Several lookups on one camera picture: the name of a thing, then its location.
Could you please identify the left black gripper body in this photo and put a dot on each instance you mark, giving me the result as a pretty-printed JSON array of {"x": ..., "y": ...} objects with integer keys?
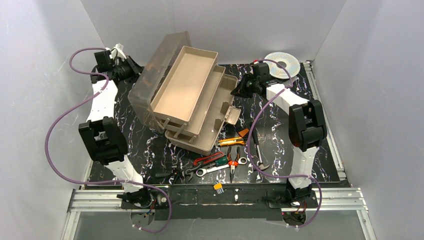
[{"x": 133, "y": 66}]

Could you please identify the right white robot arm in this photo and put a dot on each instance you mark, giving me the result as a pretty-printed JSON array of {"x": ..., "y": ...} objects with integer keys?
[{"x": 306, "y": 124}]

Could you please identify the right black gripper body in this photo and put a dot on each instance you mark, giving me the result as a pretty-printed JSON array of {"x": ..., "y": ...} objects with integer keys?
[{"x": 244, "y": 88}]

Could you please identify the red utility knife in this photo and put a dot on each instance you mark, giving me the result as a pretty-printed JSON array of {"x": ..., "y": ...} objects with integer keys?
[{"x": 208, "y": 159}]

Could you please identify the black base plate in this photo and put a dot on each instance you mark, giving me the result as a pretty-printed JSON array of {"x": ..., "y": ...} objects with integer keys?
[{"x": 239, "y": 201}]

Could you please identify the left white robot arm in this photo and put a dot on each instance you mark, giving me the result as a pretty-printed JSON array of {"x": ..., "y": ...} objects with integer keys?
[{"x": 101, "y": 134}]

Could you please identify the green stubby screwdriver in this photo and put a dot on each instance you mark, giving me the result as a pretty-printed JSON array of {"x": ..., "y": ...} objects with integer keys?
[{"x": 217, "y": 162}]

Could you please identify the black handled hammer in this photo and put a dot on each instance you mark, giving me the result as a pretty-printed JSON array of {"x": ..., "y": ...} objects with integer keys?
[{"x": 255, "y": 139}]

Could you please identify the orange handled pliers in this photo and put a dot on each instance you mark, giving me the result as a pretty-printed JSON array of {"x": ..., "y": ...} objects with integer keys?
[{"x": 233, "y": 159}]

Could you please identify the black grey wire stripper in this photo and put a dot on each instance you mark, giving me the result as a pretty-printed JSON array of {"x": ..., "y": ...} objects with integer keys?
[{"x": 173, "y": 170}]

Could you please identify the aluminium frame rail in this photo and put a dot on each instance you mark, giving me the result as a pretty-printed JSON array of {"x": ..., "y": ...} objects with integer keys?
[{"x": 97, "y": 214}]

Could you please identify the beige plastic tool box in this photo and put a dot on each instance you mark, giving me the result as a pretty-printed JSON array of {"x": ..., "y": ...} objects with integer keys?
[{"x": 183, "y": 93}]

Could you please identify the yellow utility knife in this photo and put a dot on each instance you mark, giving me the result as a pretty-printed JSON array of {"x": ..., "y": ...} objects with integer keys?
[{"x": 230, "y": 143}]

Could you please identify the yellow black screwdriver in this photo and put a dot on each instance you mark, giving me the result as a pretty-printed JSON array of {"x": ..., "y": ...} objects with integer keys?
[{"x": 234, "y": 139}]

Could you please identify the silver combination wrench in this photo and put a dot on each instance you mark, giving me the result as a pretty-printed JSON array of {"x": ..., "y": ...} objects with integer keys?
[{"x": 203, "y": 171}]

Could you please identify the orange hex key set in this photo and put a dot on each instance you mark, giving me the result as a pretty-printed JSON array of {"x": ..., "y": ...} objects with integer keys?
[{"x": 242, "y": 131}]

